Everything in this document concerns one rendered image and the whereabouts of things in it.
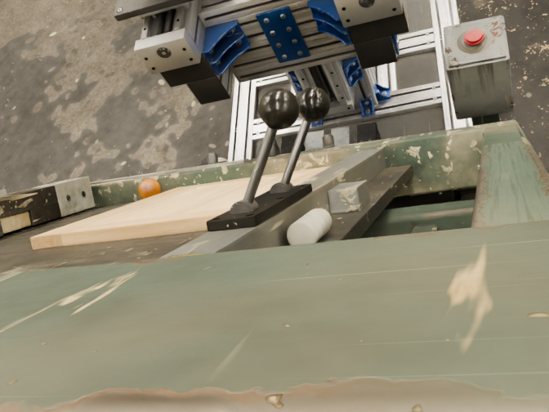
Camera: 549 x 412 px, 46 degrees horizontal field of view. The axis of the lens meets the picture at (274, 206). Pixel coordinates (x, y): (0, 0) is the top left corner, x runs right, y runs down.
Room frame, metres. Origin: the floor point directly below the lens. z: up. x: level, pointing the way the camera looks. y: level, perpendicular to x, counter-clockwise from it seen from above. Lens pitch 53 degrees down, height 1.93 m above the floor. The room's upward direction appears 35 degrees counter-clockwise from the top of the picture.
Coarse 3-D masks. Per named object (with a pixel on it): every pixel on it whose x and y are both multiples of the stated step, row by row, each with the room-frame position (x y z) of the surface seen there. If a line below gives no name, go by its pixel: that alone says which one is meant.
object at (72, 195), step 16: (16, 192) 1.05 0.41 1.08; (32, 192) 1.02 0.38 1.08; (48, 192) 1.04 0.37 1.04; (64, 192) 1.06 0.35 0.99; (80, 192) 1.09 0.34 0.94; (0, 208) 0.96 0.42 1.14; (16, 208) 0.98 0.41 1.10; (32, 208) 1.00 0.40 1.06; (48, 208) 1.01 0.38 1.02; (64, 208) 1.03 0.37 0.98; (80, 208) 1.06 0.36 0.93; (0, 224) 0.94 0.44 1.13; (32, 224) 0.97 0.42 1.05
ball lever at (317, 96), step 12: (300, 96) 0.48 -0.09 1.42; (312, 96) 0.47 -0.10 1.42; (324, 96) 0.47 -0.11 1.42; (300, 108) 0.47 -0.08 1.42; (312, 108) 0.46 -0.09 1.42; (324, 108) 0.46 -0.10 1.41; (312, 120) 0.46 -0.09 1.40; (300, 132) 0.47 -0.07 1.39; (300, 144) 0.46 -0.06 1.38; (288, 168) 0.45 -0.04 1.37; (288, 180) 0.45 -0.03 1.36; (276, 192) 0.44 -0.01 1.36
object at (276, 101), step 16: (272, 96) 0.41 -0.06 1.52; (288, 96) 0.41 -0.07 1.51; (272, 112) 0.40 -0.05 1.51; (288, 112) 0.40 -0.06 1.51; (272, 128) 0.41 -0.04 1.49; (272, 144) 0.40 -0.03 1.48; (256, 160) 0.40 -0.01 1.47; (256, 176) 0.39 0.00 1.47; (256, 192) 0.39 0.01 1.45; (240, 208) 0.38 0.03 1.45; (256, 208) 0.38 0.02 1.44
